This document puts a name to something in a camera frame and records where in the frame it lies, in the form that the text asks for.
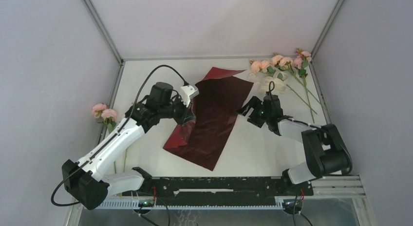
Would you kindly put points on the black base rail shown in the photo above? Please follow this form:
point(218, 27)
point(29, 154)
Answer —
point(233, 191)

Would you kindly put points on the white cable duct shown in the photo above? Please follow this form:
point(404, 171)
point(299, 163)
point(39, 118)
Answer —
point(157, 204)

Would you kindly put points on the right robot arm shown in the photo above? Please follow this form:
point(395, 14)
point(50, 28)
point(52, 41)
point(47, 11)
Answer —
point(324, 150)

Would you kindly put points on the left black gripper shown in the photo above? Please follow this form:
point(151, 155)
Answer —
point(187, 115)

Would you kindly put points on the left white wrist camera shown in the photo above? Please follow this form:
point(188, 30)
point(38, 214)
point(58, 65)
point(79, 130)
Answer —
point(187, 93)

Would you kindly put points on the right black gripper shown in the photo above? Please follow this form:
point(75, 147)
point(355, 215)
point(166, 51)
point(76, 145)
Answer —
point(255, 103)

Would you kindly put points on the pink flower stem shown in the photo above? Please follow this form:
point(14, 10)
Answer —
point(265, 67)
point(107, 117)
point(299, 65)
point(284, 64)

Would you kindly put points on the cream ribbon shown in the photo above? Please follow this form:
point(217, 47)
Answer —
point(279, 78)

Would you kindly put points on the red wrapping paper sheet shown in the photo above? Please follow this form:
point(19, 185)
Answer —
point(202, 140)

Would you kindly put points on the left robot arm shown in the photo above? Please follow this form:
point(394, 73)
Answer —
point(86, 179)

